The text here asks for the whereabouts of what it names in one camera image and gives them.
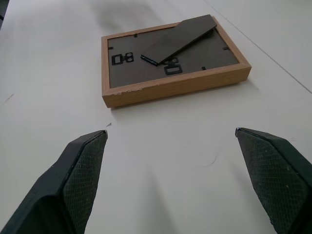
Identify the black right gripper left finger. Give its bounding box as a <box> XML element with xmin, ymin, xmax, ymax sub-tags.
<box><xmin>0</xmin><ymin>130</ymin><xmax>108</xmax><ymax>234</ymax></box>

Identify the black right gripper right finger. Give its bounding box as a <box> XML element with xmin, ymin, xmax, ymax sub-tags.
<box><xmin>234</xmin><ymin>127</ymin><xmax>312</xmax><ymax>234</ymax></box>

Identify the wooden picture frame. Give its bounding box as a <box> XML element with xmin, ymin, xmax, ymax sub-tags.
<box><xmin>101</xmin><ymin>14</ymin><xmax>252</xmax><ymax>109</ymax></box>

